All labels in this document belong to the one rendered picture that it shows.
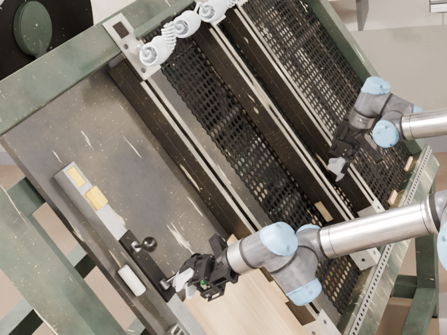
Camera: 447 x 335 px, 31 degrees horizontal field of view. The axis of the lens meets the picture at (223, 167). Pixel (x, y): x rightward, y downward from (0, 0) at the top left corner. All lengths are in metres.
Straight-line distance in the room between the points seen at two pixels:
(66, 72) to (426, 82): 3.83
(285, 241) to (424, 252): 2.27
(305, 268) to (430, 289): 2.30
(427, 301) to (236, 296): 1.81
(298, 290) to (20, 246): 0.61
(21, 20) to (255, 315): 1.23
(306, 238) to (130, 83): 0.73
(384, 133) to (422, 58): 3.26
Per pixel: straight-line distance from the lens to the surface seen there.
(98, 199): 2.01
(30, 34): 2.83
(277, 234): 1.75
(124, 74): 2.33
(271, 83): 2.96
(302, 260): 1.83
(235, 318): 2.29
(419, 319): 3.89
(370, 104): 2.47
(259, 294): 2.40
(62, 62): 2.10
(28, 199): 2.01
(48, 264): 1.85
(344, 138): 2.55
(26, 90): 1.97
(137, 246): 2.02
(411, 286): 4.11
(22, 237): 1.84
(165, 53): 2.23
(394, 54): 5.56
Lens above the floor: 2.50
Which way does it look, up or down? 25 degrees down
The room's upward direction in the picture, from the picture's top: 9 degrees counter-clockwise
